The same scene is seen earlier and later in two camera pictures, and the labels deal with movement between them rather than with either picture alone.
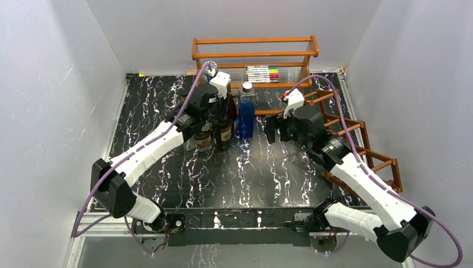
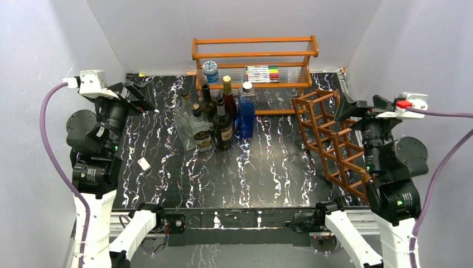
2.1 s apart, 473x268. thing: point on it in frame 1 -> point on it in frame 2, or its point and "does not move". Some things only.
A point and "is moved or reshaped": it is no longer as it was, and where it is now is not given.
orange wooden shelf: (269, 62) does not move
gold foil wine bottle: (232, 112) is moved or reshaped
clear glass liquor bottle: (204, 140) does not move
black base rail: (259, 226) does not move
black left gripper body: (219, 110) -> (135, 105)
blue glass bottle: (246, 105) does not move
